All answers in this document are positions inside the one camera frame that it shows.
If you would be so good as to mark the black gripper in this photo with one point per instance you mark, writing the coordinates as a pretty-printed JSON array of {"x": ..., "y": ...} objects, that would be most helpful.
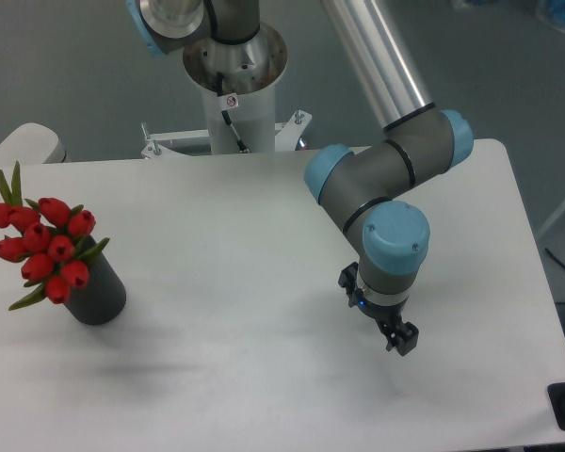
[{"x": 385, "y": 309}]

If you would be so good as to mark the red tulip bouquet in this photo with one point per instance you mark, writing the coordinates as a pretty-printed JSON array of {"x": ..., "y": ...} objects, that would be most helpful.
[{"x": 54, "y": 246}]

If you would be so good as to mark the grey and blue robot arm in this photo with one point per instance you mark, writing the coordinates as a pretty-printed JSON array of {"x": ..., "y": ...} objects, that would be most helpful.
[{"x": 235, "y": 59}]

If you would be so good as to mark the dark grey cylindrical vase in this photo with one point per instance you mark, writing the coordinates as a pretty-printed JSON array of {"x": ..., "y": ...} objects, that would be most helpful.
[{"x": 102, "y": 299}]

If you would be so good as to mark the white chair back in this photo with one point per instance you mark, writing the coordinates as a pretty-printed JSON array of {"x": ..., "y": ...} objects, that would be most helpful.
[{"x": 32, "y": 144}]

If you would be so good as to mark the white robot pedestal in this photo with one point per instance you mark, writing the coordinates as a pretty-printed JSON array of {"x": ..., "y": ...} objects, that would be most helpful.
[{"x": 235, "y": 123}]

